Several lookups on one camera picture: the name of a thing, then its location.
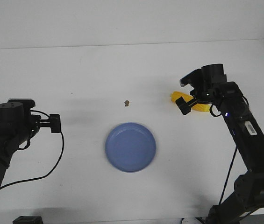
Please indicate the yellow corn cob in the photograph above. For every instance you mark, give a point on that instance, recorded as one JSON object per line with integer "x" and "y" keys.
{"x": 198, "y": 107}

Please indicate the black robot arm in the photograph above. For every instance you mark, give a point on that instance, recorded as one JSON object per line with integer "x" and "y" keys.
{"x": 19, "y": 123}
{"x": 248, "y": 195}

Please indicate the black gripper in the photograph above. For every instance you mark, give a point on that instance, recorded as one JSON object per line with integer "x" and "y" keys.
{"x": 35, "y": 122}
{"x": 203, "y": 94}

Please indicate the blue round plate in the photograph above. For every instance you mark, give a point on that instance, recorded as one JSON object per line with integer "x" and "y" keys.
{"x": 130, "y": 147}

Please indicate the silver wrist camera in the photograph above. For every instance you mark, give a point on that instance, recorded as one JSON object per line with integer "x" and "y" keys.
{"x": 27, "y": 102}
{"x": 193, "y": 79}

